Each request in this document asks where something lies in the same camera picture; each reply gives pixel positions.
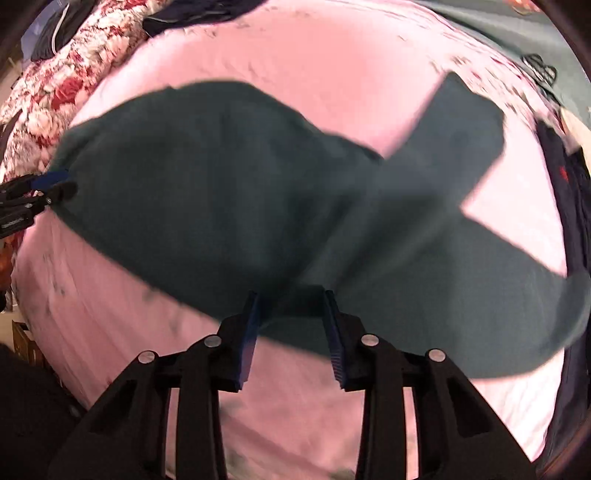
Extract white pillow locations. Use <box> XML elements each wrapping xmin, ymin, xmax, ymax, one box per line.
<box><xmin>563</xmin><ymin>110</ymin><xmax>591</xmax><ymax>151</ymax></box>

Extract teal heart print sheet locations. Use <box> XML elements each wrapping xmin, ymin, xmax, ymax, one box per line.
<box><xmin>416</xmin><ymin>0</ymin><xmax>591</xmax><ymax>118</ymax></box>

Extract folded navy garment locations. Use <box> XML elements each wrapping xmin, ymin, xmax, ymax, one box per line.
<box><xmin>142</xmin><ymin>0</ymin><xmax>266</xmax><ymax>37</ymax></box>

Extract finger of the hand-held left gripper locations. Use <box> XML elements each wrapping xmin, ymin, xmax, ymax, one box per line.
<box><xmin>0</xmin><ymin>170</ymin><xmax>71</xmax><ymax>202</ymax></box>
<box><xmin>0</xmin><ymin>181</ymin><xmax>78</xmax><ymax>239</ymax></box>

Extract pink bed sheet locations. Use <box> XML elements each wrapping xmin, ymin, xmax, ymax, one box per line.
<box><xmin>11</xmin><ymin>0</ymin><xmax>573</xmax><ymax>480</ymax></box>

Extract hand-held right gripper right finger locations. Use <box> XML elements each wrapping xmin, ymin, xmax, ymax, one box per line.
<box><xmin>321</xmin><ymin>288</ymin><xmax>539</xmax><ymax>480</ymax></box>

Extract red floral blanket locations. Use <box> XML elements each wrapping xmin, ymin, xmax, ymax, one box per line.
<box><xmin>0</xmin><ymin>0</ymin><xmax>155</xmax><ymax>259</ymax></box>

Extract dark navy garment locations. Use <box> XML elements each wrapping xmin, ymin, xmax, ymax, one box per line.
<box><xmin>534</xmin><ymin>115</ymin><xmax>591</xmax><ymax>467</ymax></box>

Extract dark teal fleece pants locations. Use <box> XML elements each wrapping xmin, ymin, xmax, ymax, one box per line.
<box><xmin>48</xmin><ymin>71</ymin><xmax>591</xmax><ymax>380</ymax></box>

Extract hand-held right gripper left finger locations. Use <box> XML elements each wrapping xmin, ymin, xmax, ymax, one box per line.
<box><xmin>48</xmin><ymin>291</ymin><xmax>265</xmax><ymax>480</ymax></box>

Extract dark clothing with white cord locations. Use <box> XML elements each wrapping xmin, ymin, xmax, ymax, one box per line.
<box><xmin>28</xmin><ymin>0</ymin><xmax>89</xmax><ymax>62</ymax></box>

